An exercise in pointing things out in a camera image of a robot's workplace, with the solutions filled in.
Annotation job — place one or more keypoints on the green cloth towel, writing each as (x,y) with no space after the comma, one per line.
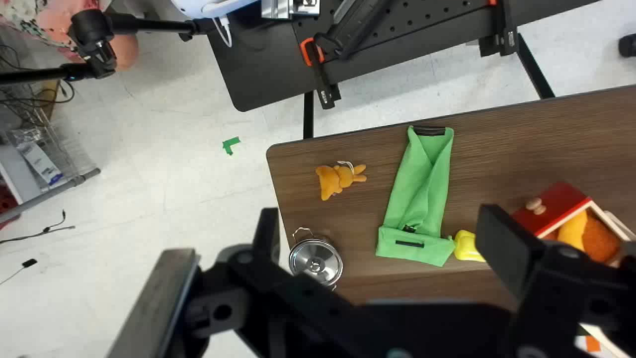
(419,199)

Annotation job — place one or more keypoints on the green floor tape mark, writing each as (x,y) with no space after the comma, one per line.
(232,145)

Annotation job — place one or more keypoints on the black perforated mounting cart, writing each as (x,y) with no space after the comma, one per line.
(399,46)

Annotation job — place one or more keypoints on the black camera tripod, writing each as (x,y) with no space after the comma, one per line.
(93,40)

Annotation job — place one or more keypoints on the small yellow toy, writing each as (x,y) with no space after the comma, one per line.
(468,247)

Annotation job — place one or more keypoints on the red wooden toy box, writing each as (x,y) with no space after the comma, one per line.
(556,209)

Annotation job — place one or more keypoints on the white paper box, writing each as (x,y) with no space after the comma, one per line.
(41,163)

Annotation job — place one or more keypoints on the silver metal pot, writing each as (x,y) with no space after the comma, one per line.
(317,259)

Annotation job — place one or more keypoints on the orange plush toy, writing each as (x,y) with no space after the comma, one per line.
(337,179)

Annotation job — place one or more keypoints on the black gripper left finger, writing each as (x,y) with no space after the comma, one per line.
(268,235)

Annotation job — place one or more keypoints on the pink floral cloth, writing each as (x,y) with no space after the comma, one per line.
(57,20)

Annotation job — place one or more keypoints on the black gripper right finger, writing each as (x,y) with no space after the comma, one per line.
(514,251)

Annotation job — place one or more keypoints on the orange clamp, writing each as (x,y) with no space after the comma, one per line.
(309,50)

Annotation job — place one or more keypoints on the orange toy inside box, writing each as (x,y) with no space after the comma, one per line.
(590,237)

